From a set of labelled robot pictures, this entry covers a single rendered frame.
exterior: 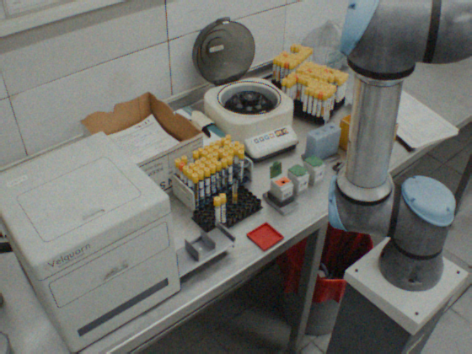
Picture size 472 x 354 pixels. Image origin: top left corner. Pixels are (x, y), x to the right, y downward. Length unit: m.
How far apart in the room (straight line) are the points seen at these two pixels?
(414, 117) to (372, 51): 0.98
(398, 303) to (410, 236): 0.16
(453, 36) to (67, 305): 0.80
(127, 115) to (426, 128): 0.98
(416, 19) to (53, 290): 0.74
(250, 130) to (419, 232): 0.62
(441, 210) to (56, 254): 0.72
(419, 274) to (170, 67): 1.00
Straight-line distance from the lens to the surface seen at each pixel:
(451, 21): 0.77
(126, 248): 0.92
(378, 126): 0.87
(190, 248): 1.13
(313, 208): 1.31
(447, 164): 3.13
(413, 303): 1.11
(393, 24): 0.76
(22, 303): 1.19
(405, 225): 1.02
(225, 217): 1.23
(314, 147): 1.41
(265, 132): 1.47
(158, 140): 1.44
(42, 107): 1.44
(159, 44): 1.55
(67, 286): 0.91
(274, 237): 1.23
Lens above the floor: 1.78
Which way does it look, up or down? 41 degrees down
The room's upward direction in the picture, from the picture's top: 1 degrees clockwise
